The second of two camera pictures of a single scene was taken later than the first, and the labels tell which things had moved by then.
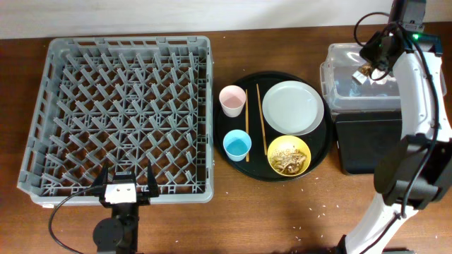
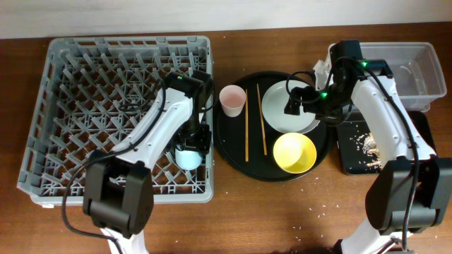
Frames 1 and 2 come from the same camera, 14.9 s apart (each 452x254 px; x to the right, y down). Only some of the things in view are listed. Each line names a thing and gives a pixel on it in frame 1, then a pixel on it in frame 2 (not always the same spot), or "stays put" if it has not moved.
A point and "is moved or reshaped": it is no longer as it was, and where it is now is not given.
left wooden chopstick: x=246 y=117 stays put
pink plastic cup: x=232 y=99 stays put
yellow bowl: x=289 y=156 is moved or reshaped
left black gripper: x=152 y=188 to x=203 y=143
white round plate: x=293 y=108 stays put
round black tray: x=272 y=127 stays put
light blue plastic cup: x=236 y=143 to x=188 y=159
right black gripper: x=366 y=50 to x=309 y=93
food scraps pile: x=288 y=161 to x=370 y=148
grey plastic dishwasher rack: x=121 y=101 stays put
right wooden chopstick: x=262 y=119 stays put
